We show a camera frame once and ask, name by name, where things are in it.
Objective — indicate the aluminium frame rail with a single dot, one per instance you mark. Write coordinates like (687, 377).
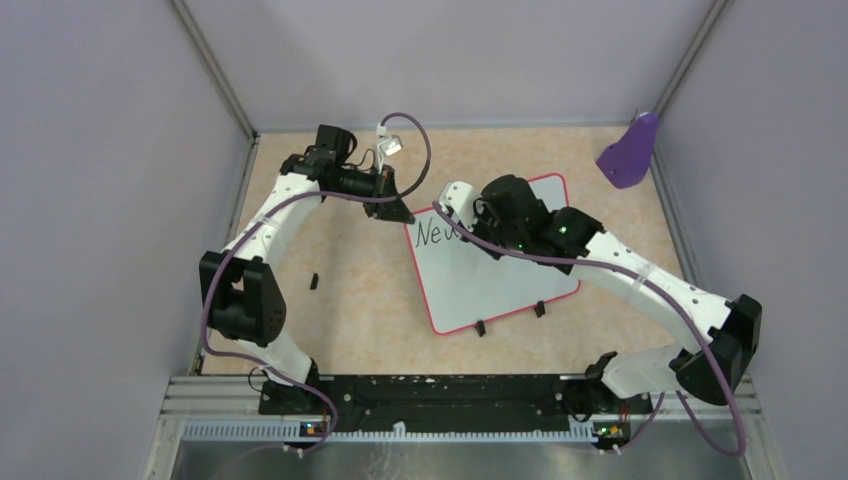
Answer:
(211, 396)

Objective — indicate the purple marker holder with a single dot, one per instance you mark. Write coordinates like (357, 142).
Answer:
(626, 162)

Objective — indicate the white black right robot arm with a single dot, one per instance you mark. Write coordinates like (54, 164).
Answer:
(715, 337)

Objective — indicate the white cable duct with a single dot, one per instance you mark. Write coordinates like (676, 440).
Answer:
(279, 431)

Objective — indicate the pink framed whiteboard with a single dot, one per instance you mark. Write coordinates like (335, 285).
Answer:
(462, 286)

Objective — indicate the black whiteboard clip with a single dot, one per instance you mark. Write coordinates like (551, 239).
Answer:
(540, 309)
(480, 328)

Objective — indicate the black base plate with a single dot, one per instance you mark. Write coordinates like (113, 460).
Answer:
(452, 403)

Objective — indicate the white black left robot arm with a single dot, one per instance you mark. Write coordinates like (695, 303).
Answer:
(242, 300)

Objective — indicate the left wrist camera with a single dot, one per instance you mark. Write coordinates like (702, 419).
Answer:
(385, 145)

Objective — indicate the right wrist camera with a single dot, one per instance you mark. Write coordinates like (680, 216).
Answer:
(457, 199)

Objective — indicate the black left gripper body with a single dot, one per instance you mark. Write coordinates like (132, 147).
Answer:
(381, 180)

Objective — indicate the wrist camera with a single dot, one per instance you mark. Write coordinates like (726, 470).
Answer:
(385, 145)
(457, 199)

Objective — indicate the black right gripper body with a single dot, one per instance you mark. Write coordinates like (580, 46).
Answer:
(486, 227)

